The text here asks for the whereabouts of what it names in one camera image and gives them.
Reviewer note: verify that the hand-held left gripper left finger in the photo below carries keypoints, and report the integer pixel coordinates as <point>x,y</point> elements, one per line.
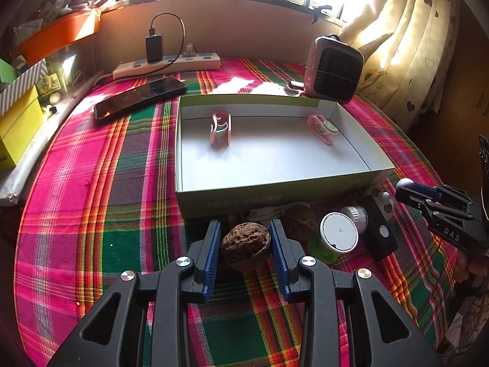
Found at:
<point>214,248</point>

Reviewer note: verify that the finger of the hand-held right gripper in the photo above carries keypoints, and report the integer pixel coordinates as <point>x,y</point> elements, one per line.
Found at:
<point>456,202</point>
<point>418,194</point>

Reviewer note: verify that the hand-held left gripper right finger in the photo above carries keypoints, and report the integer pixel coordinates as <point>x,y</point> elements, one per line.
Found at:
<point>278,252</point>

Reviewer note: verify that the brown pitted walnut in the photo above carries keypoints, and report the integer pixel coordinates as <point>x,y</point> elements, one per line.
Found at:
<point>244,246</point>

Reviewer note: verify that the white round toy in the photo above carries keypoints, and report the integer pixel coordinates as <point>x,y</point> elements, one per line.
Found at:
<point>384,198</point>

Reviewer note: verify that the brown seamed walnut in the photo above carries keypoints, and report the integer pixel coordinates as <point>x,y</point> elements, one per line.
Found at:
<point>300,221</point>

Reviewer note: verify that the small black box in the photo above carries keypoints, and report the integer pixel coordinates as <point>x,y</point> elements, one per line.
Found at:
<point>376,214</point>

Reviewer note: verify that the white cap green spool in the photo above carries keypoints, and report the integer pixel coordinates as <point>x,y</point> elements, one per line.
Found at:
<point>340,233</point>

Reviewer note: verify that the white cardboard box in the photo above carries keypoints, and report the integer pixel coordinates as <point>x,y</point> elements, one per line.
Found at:
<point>267,160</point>

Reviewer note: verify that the person's right hand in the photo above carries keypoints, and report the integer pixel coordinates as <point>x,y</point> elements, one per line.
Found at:
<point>468,269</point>

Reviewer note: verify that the white plastic clip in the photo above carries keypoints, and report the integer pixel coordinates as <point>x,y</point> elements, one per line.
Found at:
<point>267,212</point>

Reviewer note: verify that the pink flat clip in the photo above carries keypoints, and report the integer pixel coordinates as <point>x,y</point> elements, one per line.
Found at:
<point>319,130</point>

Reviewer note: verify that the pink looped clip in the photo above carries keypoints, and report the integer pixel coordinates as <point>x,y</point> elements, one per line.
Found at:
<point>229,126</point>

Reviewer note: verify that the cream heart print curtain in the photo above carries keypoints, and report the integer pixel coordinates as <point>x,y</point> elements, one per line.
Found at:
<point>412,46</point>

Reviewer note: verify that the pink mini heater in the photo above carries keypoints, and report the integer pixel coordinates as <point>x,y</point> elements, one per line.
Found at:
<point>332,68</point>

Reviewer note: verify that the black smartphone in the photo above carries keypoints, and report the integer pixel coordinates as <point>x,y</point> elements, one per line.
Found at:
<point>141,97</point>

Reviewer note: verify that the white power strip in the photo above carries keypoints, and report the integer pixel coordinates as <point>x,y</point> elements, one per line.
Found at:
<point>191,63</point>

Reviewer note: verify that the grey plug adapter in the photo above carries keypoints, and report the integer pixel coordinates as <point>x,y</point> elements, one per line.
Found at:
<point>189,50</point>

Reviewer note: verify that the black window hook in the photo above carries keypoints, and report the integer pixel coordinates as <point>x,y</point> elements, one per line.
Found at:
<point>319,11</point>

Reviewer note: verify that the black charger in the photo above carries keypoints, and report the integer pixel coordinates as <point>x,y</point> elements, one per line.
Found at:
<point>154,47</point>

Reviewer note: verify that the yellow box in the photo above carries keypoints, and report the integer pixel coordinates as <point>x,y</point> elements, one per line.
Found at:
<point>19,122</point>

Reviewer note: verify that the green sticker card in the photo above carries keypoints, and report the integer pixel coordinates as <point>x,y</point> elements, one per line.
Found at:
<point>49,83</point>

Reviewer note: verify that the striped box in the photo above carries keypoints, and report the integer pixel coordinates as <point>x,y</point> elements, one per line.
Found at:
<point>23,84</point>

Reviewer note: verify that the orange plastic tray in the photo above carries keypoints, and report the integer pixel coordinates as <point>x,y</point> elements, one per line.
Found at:
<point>57,34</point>

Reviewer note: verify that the green box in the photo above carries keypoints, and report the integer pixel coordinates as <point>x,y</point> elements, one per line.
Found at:
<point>7,70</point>

